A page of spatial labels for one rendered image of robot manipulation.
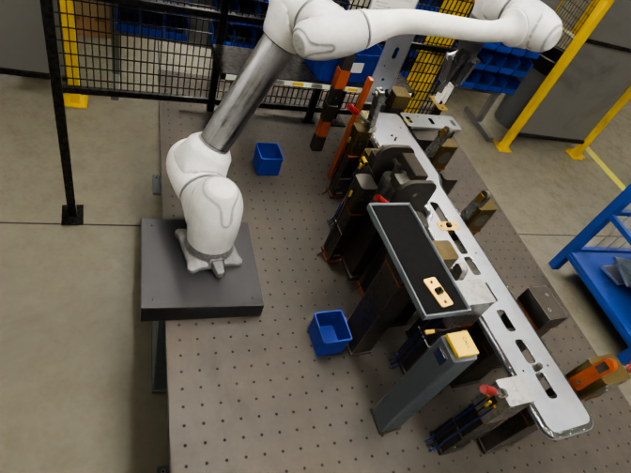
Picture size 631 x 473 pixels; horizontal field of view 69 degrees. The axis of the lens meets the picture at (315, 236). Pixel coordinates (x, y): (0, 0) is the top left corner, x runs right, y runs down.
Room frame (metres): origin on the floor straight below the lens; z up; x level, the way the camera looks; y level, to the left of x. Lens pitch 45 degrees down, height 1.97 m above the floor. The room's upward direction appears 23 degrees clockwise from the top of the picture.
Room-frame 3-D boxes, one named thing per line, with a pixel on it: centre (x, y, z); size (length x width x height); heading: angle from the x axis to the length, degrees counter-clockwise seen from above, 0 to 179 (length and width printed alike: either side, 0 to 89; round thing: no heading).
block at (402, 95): (1.97, -0.09, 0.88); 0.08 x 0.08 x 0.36; 35
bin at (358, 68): (1.97, 0.19, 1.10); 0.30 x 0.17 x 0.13; 132
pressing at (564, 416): (1.27, -0.42, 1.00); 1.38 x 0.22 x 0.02; 35
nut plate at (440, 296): (0.81, -0.33, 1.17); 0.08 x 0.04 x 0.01; 44
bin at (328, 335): (0.86, -0.16, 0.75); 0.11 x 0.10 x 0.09; 35
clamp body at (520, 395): (0.70, -0.59, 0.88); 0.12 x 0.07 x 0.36; 125
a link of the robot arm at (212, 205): (0.98, 0.32, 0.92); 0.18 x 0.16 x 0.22; 46
